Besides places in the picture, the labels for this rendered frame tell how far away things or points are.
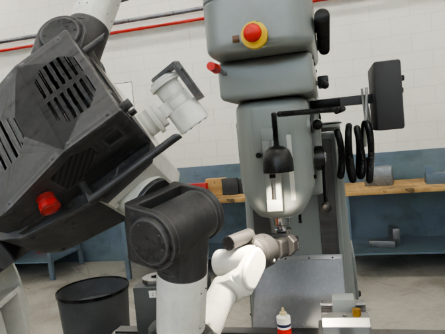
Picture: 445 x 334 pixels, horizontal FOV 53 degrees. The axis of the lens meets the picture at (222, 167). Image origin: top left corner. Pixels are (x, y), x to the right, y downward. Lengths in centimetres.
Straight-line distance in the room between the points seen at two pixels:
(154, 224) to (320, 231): 105
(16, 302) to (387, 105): 112
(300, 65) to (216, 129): 452
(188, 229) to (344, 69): 487
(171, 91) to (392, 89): 79
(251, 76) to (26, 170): 63
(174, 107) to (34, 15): 608
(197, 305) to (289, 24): 63
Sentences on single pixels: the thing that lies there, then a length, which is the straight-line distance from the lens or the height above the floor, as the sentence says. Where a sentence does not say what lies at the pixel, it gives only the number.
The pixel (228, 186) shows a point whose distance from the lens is 509.
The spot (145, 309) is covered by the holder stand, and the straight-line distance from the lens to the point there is 142.
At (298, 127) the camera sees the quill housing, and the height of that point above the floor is 155.
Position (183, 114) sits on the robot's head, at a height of 159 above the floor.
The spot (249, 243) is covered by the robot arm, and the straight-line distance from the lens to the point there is 113.
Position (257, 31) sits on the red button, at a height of 176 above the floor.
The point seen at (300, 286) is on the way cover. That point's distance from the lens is 166.
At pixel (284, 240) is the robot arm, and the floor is 125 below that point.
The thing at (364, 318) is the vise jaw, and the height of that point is 104.
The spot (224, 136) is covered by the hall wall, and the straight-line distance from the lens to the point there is 559.
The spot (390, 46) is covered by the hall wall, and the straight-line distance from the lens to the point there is 556.
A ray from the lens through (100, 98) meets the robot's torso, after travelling 69.
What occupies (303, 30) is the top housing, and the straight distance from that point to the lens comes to 106.
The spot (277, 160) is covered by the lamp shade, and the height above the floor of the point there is 147.
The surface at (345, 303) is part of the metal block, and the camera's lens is 131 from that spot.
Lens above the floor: 154
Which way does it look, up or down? 4 degrees down
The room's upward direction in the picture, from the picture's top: 5 degrees counter-clockwise
